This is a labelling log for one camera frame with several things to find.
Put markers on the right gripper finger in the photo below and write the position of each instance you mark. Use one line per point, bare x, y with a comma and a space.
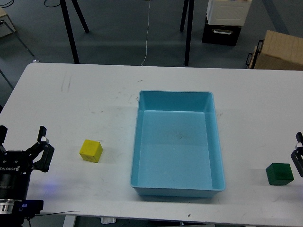
297, 154

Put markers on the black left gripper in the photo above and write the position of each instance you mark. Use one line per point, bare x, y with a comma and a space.
16, 165

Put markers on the green wooden block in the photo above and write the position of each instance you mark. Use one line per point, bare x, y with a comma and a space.
279, 174

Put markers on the yellow wooden block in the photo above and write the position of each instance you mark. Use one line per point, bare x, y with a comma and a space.
91, 151

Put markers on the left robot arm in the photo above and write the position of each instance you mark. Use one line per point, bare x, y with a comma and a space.
13, 212

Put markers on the black storage box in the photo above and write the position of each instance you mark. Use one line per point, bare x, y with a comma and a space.
221, 34

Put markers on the white storage box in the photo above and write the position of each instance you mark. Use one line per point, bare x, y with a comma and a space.
227, 12

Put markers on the light wooden cabinet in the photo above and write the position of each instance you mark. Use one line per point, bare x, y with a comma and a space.
277, 51

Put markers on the light blue plastic bin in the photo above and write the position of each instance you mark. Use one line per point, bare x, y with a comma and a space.
177, 149

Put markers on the wooden chair at left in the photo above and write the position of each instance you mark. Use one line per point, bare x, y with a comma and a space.
7, 28

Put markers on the black trestle legs right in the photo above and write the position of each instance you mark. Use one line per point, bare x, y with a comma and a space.
187, 16

